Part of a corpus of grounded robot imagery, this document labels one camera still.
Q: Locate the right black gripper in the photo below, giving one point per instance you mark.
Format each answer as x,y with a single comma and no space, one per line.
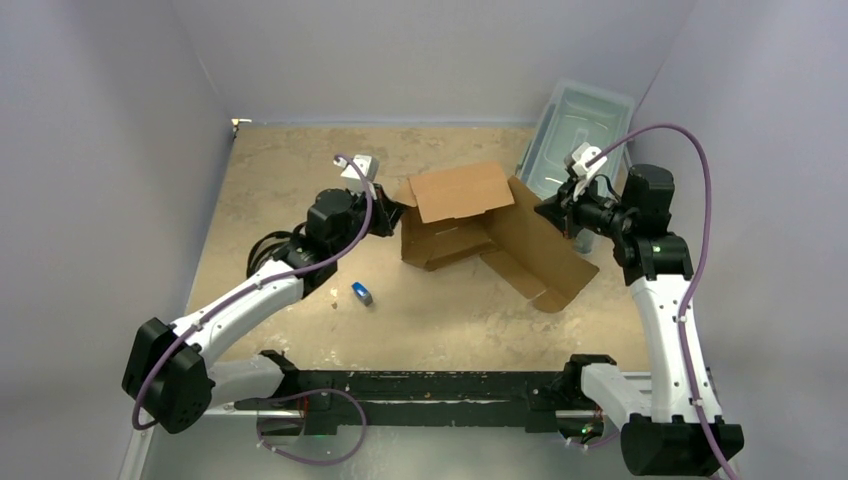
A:
566,211

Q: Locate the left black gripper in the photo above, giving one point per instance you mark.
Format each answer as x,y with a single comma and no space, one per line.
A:
387,212

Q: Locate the brown cardboard box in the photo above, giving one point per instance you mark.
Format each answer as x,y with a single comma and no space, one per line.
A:
478,211

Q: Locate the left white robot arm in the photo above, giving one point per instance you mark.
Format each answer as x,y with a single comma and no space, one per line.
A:
168,370

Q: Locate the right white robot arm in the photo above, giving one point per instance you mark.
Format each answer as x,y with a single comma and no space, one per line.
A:
662,331

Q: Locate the blue and grey small block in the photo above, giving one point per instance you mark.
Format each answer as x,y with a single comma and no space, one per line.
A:
362,294

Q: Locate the clear plastic storage bin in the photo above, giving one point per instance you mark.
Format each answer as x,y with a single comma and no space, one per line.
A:
575,114

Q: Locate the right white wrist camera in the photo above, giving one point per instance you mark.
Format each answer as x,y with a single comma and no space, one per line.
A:
586,162

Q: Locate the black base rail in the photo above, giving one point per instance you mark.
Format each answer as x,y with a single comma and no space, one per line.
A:
535,401

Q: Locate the aluminium frame rail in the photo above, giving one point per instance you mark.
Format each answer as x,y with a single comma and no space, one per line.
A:
241,382

